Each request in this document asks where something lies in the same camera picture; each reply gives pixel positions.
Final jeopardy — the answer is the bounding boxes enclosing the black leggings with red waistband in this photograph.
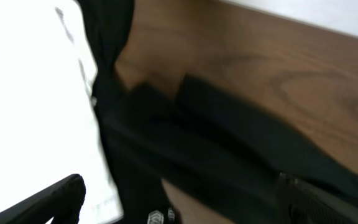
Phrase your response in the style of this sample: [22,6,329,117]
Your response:
[98,77,358,223]

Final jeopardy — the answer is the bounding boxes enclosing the white garment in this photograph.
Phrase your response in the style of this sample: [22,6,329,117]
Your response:
[0,0,123,223]

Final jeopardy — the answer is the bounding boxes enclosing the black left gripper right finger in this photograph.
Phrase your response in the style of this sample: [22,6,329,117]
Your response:
[276,173,358,224]

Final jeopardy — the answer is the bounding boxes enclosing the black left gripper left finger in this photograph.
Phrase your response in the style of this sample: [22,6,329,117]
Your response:
[0,174,86,224]

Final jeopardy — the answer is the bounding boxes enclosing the black shirt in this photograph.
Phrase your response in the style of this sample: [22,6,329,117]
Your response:
[78,0,135,112]

